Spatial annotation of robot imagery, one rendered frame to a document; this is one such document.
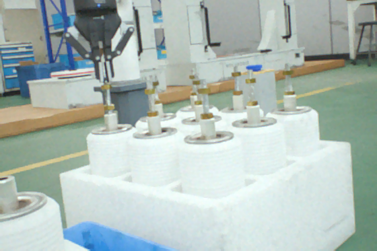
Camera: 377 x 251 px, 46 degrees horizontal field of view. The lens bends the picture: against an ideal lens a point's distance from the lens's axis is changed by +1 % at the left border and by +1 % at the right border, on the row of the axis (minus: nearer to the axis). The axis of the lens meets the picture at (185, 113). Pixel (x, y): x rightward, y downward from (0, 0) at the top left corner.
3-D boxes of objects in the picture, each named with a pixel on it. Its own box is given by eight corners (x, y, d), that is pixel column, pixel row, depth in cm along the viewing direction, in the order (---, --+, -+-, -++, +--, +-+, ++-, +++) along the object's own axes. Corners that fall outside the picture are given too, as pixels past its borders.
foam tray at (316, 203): (71, 264, 86) (58, 173, 84) (204, 200, 114) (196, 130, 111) (234, 340, 59) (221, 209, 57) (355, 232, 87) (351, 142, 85)
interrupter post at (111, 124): (118, 130, 84) (116, 112, 84) (119, 132, 82) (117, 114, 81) (105, 132, 84) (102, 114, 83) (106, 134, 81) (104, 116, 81)
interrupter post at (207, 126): (198, 140, 67) (196, 118, 67) (213, 137, 68) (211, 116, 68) (204, 142, 65) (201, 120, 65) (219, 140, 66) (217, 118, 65)
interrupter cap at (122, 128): (129, 126, 87) (129, 122, 87) (135, 132, 80) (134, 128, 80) (90, 131, 86) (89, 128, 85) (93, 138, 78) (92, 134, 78)
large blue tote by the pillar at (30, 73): (18, 97, 540) (13, 66, 535) (49, 92, 569) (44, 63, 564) (39, 97, 506) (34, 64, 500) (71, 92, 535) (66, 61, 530)
